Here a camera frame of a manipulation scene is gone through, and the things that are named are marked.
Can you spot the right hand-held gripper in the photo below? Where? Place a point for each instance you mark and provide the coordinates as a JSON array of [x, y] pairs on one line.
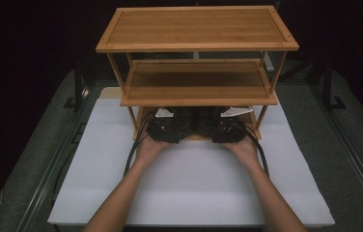
[[229, 132]]

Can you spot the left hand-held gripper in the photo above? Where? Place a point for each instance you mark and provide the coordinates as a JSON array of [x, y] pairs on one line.
[[165, 132]]

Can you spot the wooden three-tier shoe rack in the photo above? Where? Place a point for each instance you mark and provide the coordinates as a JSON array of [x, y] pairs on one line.
[[195, 29]]

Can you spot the person's right hand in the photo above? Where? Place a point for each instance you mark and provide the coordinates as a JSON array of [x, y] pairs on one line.
[[244, 151]]

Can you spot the person's left hand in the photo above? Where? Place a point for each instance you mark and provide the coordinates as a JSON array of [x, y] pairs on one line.
[[149, 151]]

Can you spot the beige wooden board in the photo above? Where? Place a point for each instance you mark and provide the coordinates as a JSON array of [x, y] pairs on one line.
[[110, 93]]

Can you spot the white bar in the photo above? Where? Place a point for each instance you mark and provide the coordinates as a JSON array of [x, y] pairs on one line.
[[268, 63]]

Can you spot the black metal stand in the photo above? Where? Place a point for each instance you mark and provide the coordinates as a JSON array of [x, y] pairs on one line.
[[327, 87], [78, 87]]

